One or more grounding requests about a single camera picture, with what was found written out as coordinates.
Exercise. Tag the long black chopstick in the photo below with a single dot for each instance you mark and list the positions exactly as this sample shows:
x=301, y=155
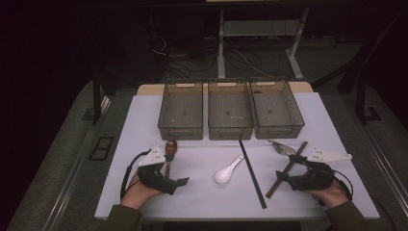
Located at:
x=252, y=174

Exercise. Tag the black metal stand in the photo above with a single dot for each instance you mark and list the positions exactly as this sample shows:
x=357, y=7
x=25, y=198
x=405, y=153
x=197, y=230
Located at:
x=360, y=102

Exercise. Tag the white metal desk frame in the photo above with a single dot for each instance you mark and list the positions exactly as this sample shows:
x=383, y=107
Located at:
x=220, y=48

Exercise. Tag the aluminium rail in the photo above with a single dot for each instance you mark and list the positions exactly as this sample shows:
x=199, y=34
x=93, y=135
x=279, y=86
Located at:
x=389, y=174
x=69, y=189

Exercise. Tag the person's left hand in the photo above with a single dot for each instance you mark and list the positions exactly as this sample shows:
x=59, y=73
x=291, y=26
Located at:
x=138, y=194

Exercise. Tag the smoky transparent plastic bin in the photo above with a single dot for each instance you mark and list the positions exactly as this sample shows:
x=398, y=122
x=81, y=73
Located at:
x=181, y=110
x=275, y=110
x=230, y=110

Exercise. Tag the white ceramic spoon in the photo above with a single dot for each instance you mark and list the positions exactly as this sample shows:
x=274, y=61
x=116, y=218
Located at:
x=223, y=175

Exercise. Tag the white table cover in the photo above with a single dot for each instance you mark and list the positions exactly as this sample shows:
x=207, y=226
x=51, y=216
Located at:
x=205, y=195

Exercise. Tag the brown wooden spoon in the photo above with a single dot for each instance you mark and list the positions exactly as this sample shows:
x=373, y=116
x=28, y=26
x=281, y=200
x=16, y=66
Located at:
x=171, y=147

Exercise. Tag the person's right hand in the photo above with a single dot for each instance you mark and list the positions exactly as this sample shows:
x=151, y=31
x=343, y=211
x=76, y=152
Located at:
x=333, y=195

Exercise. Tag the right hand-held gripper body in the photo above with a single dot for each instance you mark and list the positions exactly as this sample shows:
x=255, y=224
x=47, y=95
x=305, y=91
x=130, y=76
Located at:
x=316, y=178

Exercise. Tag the dark brown chopstick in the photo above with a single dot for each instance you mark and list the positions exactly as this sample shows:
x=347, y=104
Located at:
x=302, y=149
x=271, y=189

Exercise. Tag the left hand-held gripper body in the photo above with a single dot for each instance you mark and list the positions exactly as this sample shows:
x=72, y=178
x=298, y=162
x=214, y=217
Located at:
x=157, y=179

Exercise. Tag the black slanted beam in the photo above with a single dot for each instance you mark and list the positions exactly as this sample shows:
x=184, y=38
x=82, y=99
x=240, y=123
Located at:
x=352, y=64

